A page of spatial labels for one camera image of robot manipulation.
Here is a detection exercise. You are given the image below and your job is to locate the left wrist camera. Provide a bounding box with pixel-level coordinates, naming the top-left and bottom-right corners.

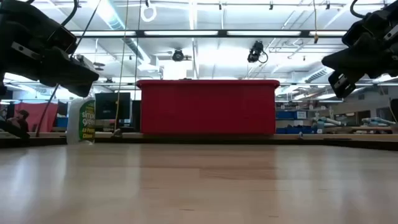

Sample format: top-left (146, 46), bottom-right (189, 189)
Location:
top-left (37, 18), bottom-right (78, 55)

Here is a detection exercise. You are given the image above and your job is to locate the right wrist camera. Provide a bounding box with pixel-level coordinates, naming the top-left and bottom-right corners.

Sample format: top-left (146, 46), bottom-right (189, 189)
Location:
top-left (341, 11), bottom-right (379, 47)

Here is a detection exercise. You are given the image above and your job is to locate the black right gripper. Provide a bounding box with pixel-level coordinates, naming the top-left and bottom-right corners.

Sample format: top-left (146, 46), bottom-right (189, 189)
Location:
top-left (322, 26), bottom-right (398, 99)

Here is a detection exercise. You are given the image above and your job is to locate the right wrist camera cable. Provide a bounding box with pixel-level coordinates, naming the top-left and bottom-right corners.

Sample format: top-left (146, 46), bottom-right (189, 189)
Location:
top-left (349, 0), bottom-right (368, 19)

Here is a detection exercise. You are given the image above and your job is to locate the black overhead crossbar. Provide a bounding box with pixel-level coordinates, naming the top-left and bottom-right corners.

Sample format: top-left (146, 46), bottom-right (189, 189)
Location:
top-left (70, 29), bottom-right (349, 39)

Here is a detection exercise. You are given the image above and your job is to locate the low blue bin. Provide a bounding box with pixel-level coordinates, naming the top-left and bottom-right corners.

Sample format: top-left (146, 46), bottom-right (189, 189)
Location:
top-left (275, 126), bottom-right (315, 135)

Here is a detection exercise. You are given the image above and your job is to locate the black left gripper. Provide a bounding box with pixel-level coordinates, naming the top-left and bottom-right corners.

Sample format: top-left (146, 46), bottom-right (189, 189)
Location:
top-left (0, 30), bottom-right (100, 98)

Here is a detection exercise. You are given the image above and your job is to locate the red plastic bin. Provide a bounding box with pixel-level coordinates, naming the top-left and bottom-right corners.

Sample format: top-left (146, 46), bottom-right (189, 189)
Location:
top-left (136, 79), bottom-right (280, 135)

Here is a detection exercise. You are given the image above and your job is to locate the beige desk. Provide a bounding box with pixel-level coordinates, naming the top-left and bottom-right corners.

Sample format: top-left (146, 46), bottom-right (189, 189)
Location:
top-left (0, 131), bottom-right (398, 143)

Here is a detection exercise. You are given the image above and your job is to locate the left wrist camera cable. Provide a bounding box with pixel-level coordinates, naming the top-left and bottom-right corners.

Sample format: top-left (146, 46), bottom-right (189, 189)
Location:
top-left (60, 0), bottom-right (79, 28)

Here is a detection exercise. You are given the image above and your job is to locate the black computer monitor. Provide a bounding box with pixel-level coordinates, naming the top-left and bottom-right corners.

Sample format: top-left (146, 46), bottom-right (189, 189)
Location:
top-left (95, 92), bottom-right (131, 121)

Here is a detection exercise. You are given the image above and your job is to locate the red cloth screen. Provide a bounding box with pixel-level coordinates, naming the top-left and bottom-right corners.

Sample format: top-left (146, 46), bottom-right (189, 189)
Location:
top-left (14, 101), bottom-right (59, 133)

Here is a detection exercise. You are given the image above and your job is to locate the person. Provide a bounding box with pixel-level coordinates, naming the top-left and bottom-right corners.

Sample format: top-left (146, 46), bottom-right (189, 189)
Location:
top-left (7, 109), bottom-right (31, 134)

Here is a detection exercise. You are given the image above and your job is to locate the spray cleaner bottle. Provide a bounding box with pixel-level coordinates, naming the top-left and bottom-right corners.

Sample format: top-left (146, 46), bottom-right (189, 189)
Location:
top-left (66, 54), bottom-right (96, 146)

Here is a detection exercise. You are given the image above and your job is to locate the white hanging ring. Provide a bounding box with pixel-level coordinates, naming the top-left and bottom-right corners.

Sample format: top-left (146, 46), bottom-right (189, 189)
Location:
top-left (140, 1), bottom-right (157, 23)

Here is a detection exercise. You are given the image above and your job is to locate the black metal table frame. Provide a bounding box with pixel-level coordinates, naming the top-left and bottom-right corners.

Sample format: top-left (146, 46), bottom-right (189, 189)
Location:
top-left (0, 136), bottom-right (398, 152)

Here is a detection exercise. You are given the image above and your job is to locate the black hanging camera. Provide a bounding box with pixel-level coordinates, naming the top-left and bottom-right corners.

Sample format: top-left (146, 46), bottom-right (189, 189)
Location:
top-left (247, 40), bottom-right (269, 65)

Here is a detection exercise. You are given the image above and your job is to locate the long black cable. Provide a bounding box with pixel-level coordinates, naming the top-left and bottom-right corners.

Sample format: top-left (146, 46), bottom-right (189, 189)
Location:
top-left (35, 0), bottom-right (103, 138)

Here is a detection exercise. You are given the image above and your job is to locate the blue bin with white label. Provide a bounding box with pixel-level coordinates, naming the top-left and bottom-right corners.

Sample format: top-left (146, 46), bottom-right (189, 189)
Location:
top-left (275, 110), bottom-right (308, 121)

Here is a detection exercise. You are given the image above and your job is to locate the round black ceiling camera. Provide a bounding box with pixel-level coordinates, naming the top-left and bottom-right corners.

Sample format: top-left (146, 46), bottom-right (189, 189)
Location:
top-left (172, 48), bottom-right (185, 62)

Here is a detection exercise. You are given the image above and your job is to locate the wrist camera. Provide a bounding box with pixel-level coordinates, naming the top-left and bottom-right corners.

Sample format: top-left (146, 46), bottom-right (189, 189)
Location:
top-left (37, 18), bottom-right (78, 55)
top-left (341, 11), bottom-right (379, 47)

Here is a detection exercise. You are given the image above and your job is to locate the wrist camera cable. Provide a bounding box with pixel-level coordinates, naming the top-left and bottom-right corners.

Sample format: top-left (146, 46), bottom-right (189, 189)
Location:
top-left (60, 0), bottom-right (79, 28)
top-left (349, 0), bottom-right (368, 19)

